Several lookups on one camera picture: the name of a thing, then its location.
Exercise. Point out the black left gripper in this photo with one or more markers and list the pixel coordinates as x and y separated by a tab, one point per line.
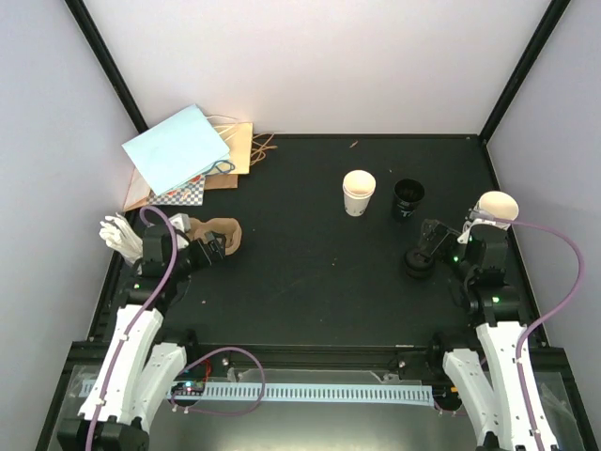
206	258

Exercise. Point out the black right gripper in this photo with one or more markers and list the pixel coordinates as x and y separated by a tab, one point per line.
437	228

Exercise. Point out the light blue paper bag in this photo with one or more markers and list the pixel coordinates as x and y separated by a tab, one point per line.
180	148

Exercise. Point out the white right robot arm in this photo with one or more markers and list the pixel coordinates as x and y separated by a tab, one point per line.
496	385

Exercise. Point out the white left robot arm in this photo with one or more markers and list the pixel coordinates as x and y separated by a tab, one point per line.
139	366

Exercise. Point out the black paper cup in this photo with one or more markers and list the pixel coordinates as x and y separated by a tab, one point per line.
407	196

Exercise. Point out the blue checkered paper bag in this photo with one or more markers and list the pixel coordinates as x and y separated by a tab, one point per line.
189	194

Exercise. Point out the brown kraft paper bag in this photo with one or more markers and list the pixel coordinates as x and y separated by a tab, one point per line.
221	182

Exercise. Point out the tall stack of paper cups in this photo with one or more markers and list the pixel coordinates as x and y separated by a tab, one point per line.
500	204

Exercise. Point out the white orange-edged paper bag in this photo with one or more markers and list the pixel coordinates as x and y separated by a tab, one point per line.
138	192

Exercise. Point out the tan kraft paper bag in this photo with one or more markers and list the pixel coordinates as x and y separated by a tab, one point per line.
246	148

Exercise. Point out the small electronics board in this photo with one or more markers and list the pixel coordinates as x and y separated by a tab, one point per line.
188	388

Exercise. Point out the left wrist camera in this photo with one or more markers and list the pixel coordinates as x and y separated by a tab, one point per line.
181	223

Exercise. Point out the light blue slotted cable duct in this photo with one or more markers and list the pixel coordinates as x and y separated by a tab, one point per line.
312	392

